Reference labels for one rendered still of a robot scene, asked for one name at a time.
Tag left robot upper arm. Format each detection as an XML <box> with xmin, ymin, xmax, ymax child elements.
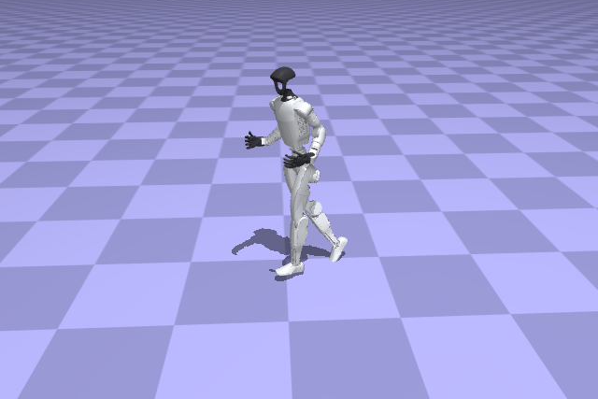
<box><xmin>293</xmin><ymin>102</ymin><xmax>325</xmax><ymax>138</ymax></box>

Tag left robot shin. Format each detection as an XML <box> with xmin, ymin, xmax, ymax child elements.
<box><xmin>290</xmin><ymin>217</ymin><xmax>309</xmax><ymax>266</ymax></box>

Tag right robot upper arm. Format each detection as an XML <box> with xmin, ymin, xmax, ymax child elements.
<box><xmin>269</xmin><ymin>96</ymin><xmax>279</xmax><ymax>130</ymax></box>

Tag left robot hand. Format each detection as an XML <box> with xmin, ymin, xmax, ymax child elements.
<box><xmin>283</xmin><ymin>150</ymin><xmax>315</xmax><ymax>168</ymax></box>

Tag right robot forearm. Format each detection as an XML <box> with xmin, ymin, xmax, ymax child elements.
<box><xmin>262</xmin><ymin>128</ymin><xmax>281</xmax><ymax>146</ymax></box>

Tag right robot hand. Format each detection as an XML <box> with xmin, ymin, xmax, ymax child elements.
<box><xmin>245</xmin><ymin>131</ymin><xmax>264</xmax><ymax>150</ymax></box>

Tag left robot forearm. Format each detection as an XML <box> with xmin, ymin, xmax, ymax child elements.
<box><xmin>308</xmin><ymin>128</ymin><xmax>326</xmax><ymax>164</ymax></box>

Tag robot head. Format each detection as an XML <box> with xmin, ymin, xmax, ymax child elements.
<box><xmin>270</xmin><ymin>67</ymin><xmax>299</xmax><ymax>102</ymax></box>

